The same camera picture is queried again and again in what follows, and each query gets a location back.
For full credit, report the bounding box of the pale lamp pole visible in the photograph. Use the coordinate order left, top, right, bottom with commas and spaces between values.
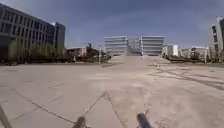
98, 44, 102, 65

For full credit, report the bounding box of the white twin-block building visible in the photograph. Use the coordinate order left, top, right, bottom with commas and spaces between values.
103, 35, 165, 57

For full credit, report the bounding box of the pale concrete slab plaza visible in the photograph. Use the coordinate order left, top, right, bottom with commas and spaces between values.
0, 55, 224, 128

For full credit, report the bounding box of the low brown building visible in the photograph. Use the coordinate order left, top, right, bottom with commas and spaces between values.
65, 43, 101, 62

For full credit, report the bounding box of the small white building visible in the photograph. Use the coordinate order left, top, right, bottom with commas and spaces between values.
161, 44, 180, 57

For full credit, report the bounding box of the robot's own part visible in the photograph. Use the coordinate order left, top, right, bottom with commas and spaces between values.
136, 112, 153, 128
72, 115, 87, 128

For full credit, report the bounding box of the row of trees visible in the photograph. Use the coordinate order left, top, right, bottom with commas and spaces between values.
7, 39, 68, 64

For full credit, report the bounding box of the large grey office building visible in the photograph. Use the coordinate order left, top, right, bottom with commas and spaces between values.
0, 3, 67, 62

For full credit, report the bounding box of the grey-white tall building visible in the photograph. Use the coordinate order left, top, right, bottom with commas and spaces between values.
208, 16, 224, 63

